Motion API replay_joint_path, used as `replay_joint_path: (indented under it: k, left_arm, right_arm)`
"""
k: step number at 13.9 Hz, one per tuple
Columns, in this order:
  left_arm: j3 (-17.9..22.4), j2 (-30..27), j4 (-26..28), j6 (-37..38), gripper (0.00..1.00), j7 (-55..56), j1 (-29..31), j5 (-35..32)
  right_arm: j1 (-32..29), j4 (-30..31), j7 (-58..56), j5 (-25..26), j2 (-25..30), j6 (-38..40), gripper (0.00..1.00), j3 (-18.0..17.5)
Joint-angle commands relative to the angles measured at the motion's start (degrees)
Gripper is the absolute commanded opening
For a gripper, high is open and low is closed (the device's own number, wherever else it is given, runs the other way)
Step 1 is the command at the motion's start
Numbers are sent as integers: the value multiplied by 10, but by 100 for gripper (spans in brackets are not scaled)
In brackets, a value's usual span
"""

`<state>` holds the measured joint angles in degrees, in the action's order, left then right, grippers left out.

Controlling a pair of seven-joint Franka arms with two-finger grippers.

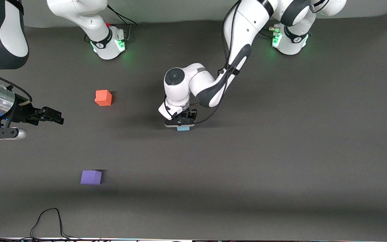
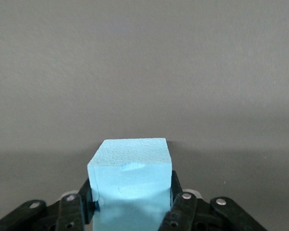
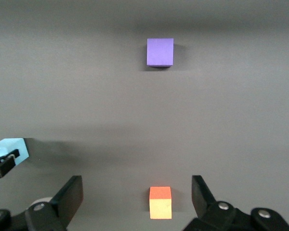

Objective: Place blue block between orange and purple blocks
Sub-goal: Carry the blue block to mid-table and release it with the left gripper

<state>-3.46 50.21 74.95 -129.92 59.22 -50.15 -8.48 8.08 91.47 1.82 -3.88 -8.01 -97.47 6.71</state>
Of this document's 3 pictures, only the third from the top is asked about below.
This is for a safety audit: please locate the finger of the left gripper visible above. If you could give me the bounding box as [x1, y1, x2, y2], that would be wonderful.
[0, 149, 20, 179]

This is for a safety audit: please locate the orange foam block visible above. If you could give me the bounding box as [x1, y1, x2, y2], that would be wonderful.
[148, 186, 172, 220]

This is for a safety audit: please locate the purple foam block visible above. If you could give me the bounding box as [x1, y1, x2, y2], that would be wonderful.
[146, 38, 174, 69]

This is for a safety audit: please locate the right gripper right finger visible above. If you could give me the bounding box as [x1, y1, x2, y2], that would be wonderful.
[183, 175, 289, 231]

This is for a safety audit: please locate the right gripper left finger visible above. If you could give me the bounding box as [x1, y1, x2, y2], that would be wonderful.
[25, 175, 84, 231]

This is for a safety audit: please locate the light blue foam block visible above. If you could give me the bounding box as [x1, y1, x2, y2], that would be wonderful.
[0, 138, 30, 167]

